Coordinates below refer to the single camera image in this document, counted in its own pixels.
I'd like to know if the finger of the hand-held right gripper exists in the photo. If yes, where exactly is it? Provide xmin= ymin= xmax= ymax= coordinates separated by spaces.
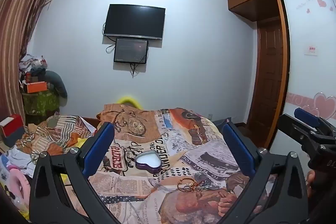
xmin=278 ymin=114 xmax=319 ymax=148
xmin=294 ymin=108 xmax=332 ymax=133

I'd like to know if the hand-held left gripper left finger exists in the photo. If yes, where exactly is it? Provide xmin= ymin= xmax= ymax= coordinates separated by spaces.
xmin=29 ymin=122 xmax=116 ymax=224

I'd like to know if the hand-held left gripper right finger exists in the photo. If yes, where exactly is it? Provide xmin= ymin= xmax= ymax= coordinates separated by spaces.
xmin=222 ymin=122 xmax=308 ymax=224

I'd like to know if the purple heart-shaped tin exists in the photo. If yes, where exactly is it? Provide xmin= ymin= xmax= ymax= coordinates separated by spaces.
xmin=135 ymin=151 xmax=161 ymax=170

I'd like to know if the person's right hand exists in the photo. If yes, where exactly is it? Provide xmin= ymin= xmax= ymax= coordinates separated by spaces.
xmin=307 ymin=169 xmax=317 ymax=198

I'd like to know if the dark bag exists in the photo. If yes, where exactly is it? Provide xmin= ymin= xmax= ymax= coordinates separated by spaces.
xmin=213 ymin=116 xmax=234 ymax=126

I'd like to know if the yellow cloth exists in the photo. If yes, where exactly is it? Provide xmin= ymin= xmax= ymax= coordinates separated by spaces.
xmin=60 ymin=138 xmax=86 ymax=189

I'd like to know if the yellow curved object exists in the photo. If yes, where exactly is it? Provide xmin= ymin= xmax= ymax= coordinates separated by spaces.
xmin=117 ymin=95 xmax=143 ymax=110

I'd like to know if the brown wooden door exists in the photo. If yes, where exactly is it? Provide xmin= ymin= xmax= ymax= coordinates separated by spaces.
xmin=247 ymin=17 xmax=286 ymax=148

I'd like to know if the white heart-print sliding door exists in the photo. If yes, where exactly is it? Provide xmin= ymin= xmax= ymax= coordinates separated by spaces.
xmin=278 ymin=0 xmax=336 ymax=135

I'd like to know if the printed newspaper-pattern blanket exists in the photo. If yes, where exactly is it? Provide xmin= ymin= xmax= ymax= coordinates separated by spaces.
xmin=16 ymin=103 xmax=265 ymax=224

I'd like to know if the small red white sticker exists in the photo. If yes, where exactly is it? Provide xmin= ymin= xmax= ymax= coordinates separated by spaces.
xmin=304 ymin=44 xmax=320 ymax=56

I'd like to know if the green patterned bag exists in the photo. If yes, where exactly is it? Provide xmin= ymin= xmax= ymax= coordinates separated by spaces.
xmin=22 ymin=90 xmax=59 ymax=117

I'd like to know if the grey stuffed cloth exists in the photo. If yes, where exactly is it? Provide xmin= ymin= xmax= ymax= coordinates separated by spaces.
xmin=45 ymin=70 xmax=68 ymax=104

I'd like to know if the white printed cloth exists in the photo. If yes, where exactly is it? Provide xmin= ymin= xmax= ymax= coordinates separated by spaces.
xmin=4 ymin=147 xmax=36 ymax=174

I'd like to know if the orange box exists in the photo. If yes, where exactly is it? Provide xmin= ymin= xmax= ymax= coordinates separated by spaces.
xmin=26 ymin=82 xmax=48 ymax=94

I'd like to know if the red white box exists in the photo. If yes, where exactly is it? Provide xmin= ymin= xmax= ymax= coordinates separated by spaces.
xmin=0 ymin=114 xmax=25 ymax=146

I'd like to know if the pile of clothes and boxes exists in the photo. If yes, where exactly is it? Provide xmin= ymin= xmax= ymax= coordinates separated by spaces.
xmin=18 ymin=54 xmax=49 ymax=85

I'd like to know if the striped brown curtain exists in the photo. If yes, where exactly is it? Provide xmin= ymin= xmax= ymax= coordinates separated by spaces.
xmin=0 ymin=0 xmax=58 ymax=130

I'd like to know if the black monitor cable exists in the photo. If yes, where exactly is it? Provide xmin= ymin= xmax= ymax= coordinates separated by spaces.
xmin=130 ymin=40 xmax=150 ymax=78

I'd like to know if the small black wall monitor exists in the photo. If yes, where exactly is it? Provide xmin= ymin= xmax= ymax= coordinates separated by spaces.
xmin=113 ymin=38 xmax=149 ymax=64

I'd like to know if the black wall television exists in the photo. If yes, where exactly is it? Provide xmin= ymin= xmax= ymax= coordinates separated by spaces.
xmin=103 ymin=4 xmax=166 ymax=40

